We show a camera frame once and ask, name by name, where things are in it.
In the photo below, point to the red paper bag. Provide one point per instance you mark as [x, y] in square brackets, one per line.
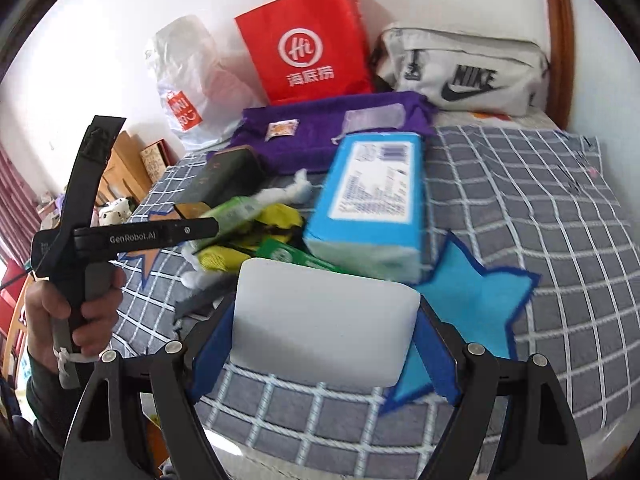
[310, 25]

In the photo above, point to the yellow packet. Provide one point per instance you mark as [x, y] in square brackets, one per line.
[280, 217]

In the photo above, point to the dark green packet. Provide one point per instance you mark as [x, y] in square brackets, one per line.
[285, 255]

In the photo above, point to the white lace cloth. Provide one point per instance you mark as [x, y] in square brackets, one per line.
[525, 121]

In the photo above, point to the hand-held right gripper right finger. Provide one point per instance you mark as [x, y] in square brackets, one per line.
[435, 355]

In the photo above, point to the person's left hand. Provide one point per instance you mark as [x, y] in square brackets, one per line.
[45, 310]

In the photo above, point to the small printed sachet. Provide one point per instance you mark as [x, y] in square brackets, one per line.
[281, 130]

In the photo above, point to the grey checked bedspread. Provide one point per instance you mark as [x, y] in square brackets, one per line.
[525, 210]

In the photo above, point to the white plastic bag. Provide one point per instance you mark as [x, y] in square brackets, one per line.
[200, 80]

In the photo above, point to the light green packet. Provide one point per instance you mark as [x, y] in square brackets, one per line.
[235, 212]

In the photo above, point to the person's left forearm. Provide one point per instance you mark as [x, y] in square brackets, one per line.
[45, 400]

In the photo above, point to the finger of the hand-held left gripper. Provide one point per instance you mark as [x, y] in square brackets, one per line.
[195, 230]

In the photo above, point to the red striped curtain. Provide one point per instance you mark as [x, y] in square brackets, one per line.
[15, 200]

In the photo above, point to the wooden headboard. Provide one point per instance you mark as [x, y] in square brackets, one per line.
[560, 35]

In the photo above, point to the grey waist bag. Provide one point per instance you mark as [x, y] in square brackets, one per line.
[450, 55]

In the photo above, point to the purple towel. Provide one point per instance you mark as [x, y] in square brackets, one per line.
[310, 130]

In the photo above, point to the blue tissue pack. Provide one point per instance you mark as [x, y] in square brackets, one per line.
[370, 240]

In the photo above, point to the wooden cabinet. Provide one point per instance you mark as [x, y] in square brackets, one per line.
[120, 160]

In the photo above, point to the dark green box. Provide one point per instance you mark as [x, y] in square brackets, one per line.
[225, 175]

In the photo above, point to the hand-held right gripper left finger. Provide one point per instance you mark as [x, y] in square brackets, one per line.
[215, 355]

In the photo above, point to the spotted plush toy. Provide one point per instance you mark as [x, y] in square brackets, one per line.
[115, 210]

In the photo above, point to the white sponge block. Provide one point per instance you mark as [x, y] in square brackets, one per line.
[320, 320]

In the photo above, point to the clear plastic packet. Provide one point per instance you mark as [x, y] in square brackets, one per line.
[370, 117]

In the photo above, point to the yellow-green packet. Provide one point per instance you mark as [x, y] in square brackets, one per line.
[220, 259]

